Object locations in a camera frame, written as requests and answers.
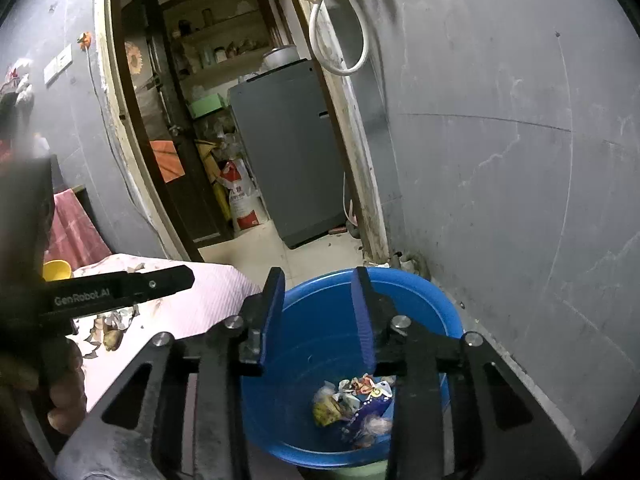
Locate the metal pot on fridge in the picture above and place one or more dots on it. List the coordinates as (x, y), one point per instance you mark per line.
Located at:
(279, 57)

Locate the white wall switch panel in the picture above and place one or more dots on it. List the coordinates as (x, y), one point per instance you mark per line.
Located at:
(57, 65)

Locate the green container on shelf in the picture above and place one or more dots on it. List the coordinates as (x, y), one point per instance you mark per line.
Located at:
(207, 105)

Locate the brown peanut shell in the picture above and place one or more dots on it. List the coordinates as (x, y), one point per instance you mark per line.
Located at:
(112, 339)

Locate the pink checked towel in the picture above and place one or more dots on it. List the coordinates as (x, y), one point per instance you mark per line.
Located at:
(73, 236)

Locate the person's left hand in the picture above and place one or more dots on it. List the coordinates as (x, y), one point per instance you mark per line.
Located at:
(63, 382)

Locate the grey refrigerator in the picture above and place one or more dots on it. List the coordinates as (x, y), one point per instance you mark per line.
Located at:
(291, 148)

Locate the yellow bowl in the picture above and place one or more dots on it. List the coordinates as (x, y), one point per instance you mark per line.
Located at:
(56, 270)

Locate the yellow snack wrapper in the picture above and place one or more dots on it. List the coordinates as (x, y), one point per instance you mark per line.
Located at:
(326, 411)

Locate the silver wrapper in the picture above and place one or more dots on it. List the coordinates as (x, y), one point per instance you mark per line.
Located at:
(366, 402)

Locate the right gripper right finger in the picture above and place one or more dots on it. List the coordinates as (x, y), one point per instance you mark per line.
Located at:
(393, 345)

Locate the orange wall hook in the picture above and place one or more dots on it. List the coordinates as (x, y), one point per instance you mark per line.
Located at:
(85, 41)

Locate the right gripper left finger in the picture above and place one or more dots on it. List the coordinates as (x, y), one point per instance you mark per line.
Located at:
(237, 347)

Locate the pink floral tablecloth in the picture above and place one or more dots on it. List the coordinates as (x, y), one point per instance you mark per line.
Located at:
(217, 293)

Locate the blue plastic basin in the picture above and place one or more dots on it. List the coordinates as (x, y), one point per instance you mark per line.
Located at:
(317, 342)

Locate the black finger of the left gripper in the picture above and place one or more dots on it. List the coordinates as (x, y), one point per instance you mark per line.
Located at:
(99, 293)

